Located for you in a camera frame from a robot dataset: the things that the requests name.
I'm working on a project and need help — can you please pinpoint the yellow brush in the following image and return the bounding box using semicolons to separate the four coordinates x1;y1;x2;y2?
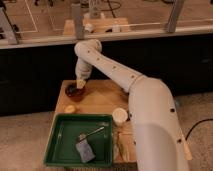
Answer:
76;79;86;89

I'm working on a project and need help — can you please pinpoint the red bowl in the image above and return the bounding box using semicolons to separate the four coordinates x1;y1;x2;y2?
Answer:
65;83;85;101

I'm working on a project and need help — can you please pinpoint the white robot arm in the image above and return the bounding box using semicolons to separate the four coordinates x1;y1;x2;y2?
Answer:
74;39;189;171

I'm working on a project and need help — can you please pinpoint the white cup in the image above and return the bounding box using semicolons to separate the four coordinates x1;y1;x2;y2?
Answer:
112;108;128;126

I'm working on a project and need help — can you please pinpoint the small yellow round object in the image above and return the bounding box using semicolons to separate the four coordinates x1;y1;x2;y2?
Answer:
64;105;77;113

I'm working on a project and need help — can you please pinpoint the wooden spatula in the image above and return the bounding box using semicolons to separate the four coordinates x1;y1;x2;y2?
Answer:
117;133;130;162

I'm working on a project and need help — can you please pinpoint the metal fork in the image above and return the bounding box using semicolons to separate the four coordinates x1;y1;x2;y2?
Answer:
78;127;104;141

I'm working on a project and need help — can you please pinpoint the green plastic tray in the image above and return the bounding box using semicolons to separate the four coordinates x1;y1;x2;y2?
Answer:
44;114;113;167

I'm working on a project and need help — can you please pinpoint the background wooden table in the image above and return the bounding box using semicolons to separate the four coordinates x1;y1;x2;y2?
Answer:
63;18;130;35

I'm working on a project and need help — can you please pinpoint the grey sponge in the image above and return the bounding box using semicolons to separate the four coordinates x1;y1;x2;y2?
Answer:
76;139;95;163

